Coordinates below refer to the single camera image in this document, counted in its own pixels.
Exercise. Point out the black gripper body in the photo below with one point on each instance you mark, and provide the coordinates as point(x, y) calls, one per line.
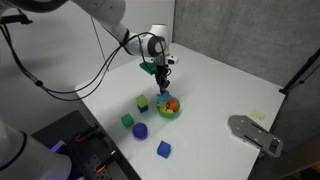
point(162, 70)

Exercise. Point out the blue toy object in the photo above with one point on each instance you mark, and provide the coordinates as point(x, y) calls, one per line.
point(163, 98)

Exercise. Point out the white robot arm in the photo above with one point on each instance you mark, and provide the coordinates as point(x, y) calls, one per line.
point(106, 13)

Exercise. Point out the green bowl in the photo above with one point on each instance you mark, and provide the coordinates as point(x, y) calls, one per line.
point(170, 115)

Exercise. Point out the orange toy piece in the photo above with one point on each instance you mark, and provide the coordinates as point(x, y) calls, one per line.
point(172, 104)

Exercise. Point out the yellow toy piece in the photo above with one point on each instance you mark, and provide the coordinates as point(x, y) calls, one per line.
point(165, 109)

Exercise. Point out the light green cube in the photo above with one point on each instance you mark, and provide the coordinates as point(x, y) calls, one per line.
point(141, 100)

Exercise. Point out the dark blue cube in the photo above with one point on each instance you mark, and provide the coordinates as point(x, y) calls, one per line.
point(143, 109)

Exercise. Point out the purple ball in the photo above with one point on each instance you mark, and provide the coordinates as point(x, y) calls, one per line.
point(140, 130)

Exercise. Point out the red black clamp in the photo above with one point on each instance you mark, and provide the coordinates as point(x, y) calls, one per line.
point(106, 161)
point(86, 133)

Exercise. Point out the grey metal plate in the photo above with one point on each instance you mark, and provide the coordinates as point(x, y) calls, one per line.
point(246, 131)

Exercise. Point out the yellow sticky note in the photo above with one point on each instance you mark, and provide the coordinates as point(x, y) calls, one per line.
point(257, 115)

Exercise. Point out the black stand pole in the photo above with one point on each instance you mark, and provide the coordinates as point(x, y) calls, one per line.
point(301, 71)

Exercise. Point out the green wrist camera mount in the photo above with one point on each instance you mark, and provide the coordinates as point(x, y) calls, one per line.
point(148, 67)

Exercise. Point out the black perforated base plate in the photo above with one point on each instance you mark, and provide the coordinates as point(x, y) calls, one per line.
point(83, 156)

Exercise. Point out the black bracket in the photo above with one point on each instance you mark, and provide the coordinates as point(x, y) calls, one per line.
point(16, 19)

